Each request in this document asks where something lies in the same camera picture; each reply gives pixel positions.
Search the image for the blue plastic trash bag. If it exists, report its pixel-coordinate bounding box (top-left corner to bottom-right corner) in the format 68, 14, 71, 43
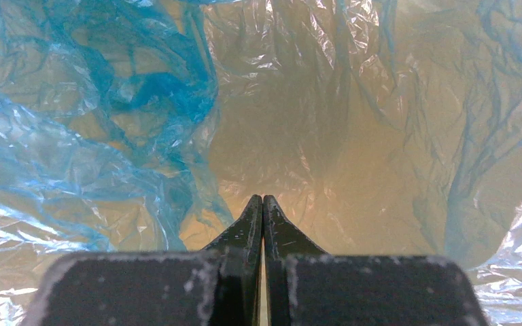
0, 1, 522, 325

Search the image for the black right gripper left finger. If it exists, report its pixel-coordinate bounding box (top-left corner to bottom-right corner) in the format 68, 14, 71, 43
22, 195, 262, 325

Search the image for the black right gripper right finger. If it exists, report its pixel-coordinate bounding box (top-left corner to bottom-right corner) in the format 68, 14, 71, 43
263, 196, 487, 325

